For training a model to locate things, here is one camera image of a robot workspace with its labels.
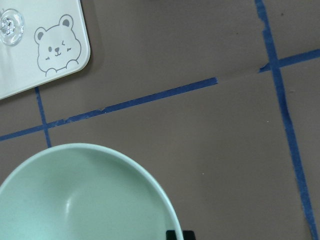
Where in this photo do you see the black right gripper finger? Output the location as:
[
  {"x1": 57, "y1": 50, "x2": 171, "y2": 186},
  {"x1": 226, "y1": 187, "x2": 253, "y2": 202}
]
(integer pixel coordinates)
[{"x1": 182, "y1": 230, "x2": 196, "y2": 240}]

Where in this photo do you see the cream bear tray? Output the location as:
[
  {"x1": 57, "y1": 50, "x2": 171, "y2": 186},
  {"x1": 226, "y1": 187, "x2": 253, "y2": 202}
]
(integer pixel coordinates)
[{"x1": 0, "y1": 0, "x2": 91, "y2": 99}]

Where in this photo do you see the clear wine glass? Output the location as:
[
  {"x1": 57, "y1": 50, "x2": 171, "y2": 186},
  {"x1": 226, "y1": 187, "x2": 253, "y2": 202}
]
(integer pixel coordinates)
[{"x1": 0, "y1": 8, "x2": 25, "y2": 46}]

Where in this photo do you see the light green bowl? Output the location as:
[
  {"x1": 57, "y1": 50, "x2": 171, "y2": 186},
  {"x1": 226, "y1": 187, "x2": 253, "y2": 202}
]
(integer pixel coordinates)
[{"x1": 0, "y1": 143, "x2": 184, "y2": 240}]

